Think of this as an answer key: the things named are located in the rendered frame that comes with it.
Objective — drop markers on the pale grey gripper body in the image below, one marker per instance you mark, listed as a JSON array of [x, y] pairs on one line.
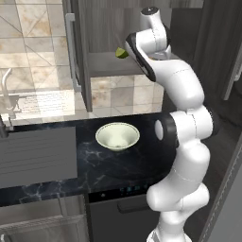
[[163, 53]]

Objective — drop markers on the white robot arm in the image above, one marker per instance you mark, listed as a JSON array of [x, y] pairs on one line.
[[186, 151]]

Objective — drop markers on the pale green bowl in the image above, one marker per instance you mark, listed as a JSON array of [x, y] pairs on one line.
[[117, 136]]

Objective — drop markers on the silver sink faucet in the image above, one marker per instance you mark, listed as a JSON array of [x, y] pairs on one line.
[[7, 88]]

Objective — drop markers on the grey sink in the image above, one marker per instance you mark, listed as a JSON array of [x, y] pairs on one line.
[[38, 156]]

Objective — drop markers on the green lime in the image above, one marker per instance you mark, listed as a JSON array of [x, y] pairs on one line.
[[121, 53]]

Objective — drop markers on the grey tall side panel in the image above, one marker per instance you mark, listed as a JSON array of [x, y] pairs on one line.
[[227, 201]]

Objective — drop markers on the black dishwasher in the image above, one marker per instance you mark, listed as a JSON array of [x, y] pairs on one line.
[[119, 220]]

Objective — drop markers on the dark grey wall cabinet door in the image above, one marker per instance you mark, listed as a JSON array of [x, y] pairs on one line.
[[217, 38]]

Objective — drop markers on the grey wall cabinet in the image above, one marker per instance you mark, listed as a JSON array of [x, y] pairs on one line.
[[107, 34]]

